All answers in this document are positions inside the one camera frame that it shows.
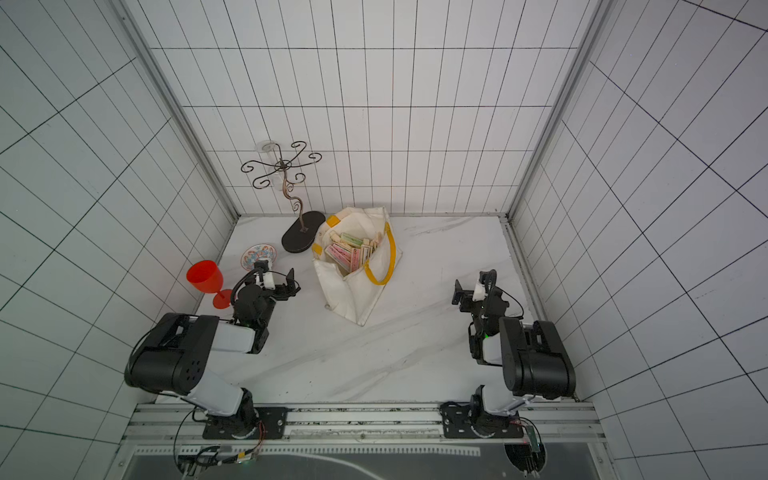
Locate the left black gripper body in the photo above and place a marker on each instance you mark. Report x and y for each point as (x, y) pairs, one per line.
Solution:
(280, 293)

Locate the white canvas tote bag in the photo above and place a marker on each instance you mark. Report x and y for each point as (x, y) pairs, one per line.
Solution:
(355, 256)

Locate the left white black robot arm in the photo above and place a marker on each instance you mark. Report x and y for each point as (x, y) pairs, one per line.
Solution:
(172, 358)

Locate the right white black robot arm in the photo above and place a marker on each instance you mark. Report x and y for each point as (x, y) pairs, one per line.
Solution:
(534, 361)

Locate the black scrolled metal stand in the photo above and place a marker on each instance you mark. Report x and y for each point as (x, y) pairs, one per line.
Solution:
(301, 234)

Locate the pink green fan in bag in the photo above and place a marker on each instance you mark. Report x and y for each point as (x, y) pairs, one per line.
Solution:
(343, 256)

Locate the red plastic goblet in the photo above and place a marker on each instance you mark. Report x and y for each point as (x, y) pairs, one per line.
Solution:
(206, 277)

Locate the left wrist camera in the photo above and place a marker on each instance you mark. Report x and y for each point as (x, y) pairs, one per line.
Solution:
(264, 276)

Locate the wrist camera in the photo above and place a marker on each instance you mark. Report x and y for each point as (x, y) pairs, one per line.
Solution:
(264, 276)
(485, 286)

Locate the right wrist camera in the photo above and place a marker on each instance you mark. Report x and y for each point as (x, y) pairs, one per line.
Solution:
(485, 286)

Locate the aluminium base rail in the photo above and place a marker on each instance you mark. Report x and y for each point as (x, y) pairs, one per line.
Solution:
(371, 424)

